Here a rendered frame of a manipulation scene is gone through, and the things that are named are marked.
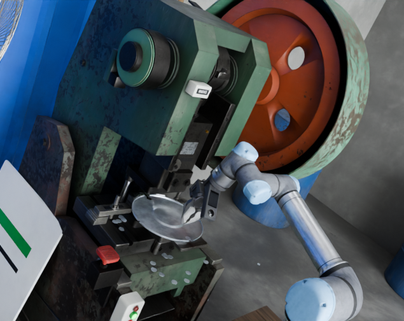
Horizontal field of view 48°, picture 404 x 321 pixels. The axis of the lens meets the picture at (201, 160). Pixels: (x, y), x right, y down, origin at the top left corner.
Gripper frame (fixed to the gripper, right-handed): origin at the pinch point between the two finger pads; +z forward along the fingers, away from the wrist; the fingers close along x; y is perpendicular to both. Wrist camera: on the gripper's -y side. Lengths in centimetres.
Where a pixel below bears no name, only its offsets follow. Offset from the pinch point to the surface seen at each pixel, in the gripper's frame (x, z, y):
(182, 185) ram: -0.9, -0.5, 19.5
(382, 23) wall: -214, -88, 298
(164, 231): 0.2, 11.5, 5.3
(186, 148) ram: 6.0, -13.2, 23.3
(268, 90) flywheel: -18, -41, 47
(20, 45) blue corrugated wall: 66, 31, 119
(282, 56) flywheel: -17, -54, 54
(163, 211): -1.6, 13.1, 18.1
